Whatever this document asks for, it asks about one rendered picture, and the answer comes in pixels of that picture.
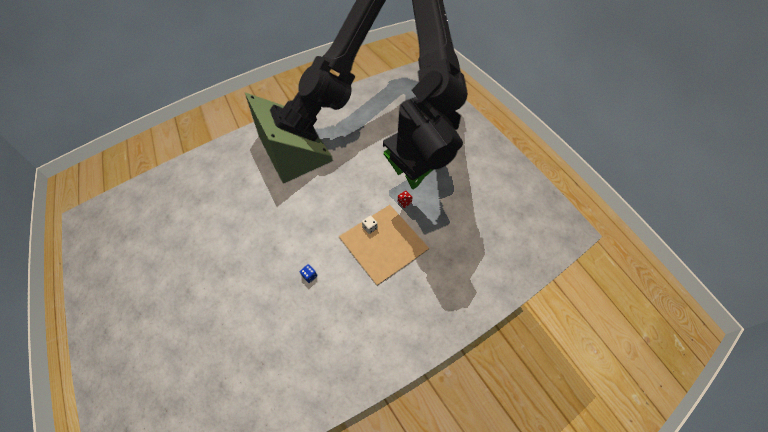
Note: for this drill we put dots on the blue die with white pips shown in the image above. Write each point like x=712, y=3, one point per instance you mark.
x=308, y=273

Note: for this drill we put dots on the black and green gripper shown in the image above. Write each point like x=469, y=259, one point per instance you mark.
x=404, y=157

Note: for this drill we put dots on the tan square mat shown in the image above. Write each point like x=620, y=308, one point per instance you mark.
x=386, y=250

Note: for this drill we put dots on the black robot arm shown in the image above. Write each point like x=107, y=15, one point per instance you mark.
x=432, y=130

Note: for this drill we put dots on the red die with white pips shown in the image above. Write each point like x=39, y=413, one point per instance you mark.
x=404, y=199

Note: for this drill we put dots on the grey die with black pips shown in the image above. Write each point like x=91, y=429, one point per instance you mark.
x=369, y=224

